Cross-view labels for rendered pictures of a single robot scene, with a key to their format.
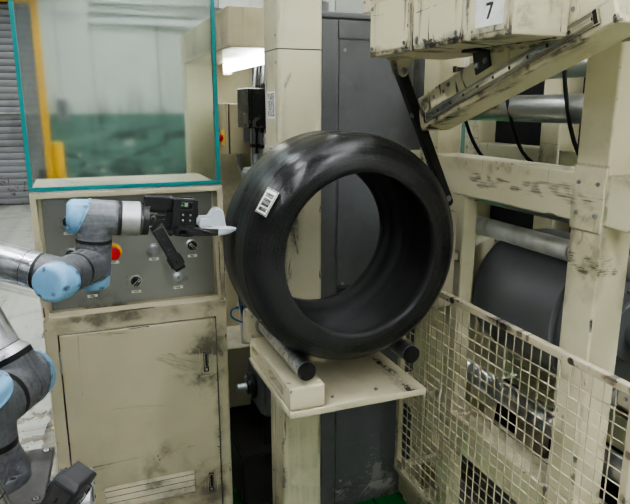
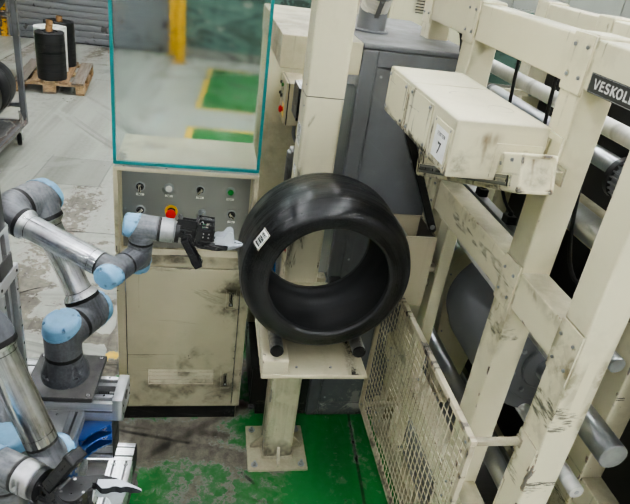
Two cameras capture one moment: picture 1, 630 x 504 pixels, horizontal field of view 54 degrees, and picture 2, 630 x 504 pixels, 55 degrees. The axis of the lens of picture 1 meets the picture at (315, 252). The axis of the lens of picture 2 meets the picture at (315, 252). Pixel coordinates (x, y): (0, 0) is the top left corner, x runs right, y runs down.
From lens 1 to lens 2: 0.72 m
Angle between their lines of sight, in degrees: 17
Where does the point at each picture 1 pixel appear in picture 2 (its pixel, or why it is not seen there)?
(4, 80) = not seen: outside the picture
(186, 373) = (215, 305)
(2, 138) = not seen: outside the picture
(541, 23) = (472, 170)
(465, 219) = (445, 243)
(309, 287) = (308, 273)
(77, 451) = (132, 342)
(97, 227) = (142, 236)
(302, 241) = (307, 240)
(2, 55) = not seen: outside the picture
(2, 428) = (71, 349)
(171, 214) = (195, 231)
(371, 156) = (346, 217)
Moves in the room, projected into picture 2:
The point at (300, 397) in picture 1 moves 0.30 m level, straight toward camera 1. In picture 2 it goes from (270, 366) to (243, 429)
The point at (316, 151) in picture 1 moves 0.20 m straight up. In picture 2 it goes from (304, 207) to (313, 142)
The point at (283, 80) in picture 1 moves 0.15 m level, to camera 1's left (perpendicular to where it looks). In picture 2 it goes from (307, 121) to (264, 112)
